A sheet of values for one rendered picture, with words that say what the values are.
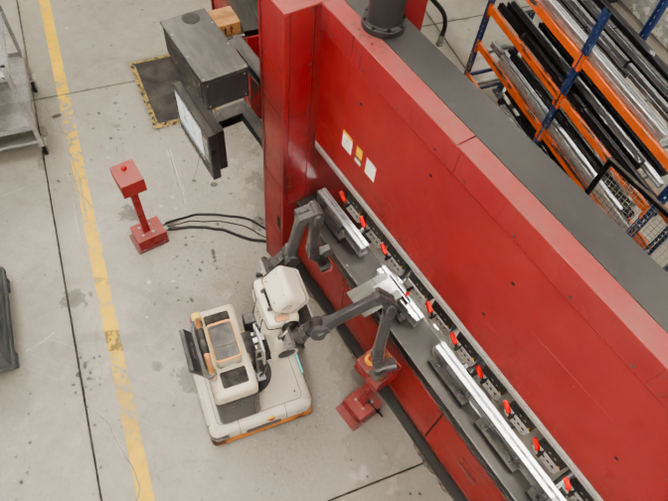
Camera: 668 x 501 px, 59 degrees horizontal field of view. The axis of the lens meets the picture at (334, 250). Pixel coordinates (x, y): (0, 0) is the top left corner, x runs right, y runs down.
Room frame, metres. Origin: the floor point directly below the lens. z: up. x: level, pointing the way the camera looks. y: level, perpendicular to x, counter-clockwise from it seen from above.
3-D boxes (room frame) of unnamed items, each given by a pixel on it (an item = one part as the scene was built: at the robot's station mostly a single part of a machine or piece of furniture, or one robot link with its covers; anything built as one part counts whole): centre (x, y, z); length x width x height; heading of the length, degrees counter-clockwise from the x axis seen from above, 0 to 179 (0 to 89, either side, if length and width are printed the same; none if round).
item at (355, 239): (2.10, -0.02, 0.92); 0.50 x 0.06 x 0.10; 40
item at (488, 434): (0.87, -0.98, 0.89); 0.30 x 0.05 x 0.03; 40
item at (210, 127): (2.24, 0.83, 1.42); 0.45 x 0.12 x 0.36; 39
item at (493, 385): (1.08, -0.87, 1.26); 0.15 x 0.09 x 0.17; 40
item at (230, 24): (3.66, 1.08, 1.04); 0.30 x 0.26 x 0.12; 28
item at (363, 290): (1.58, -0.26, 1.00); 0.26 x 0.18 x 0.01; 130
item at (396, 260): (1.70, -0.36, 1.26); 0.15 x 0.09 x 0.17; 40
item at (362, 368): (1.25, -0.34, 0.75); 0.20 x 0.16 x 0.18; 46
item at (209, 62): (2.33, 0.80, 1.53); 0.51 x 0.25 x 0.85; 39
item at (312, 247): (1.67, 0.11, 1.40); 0.11 x 0.06 x 0.43; 28
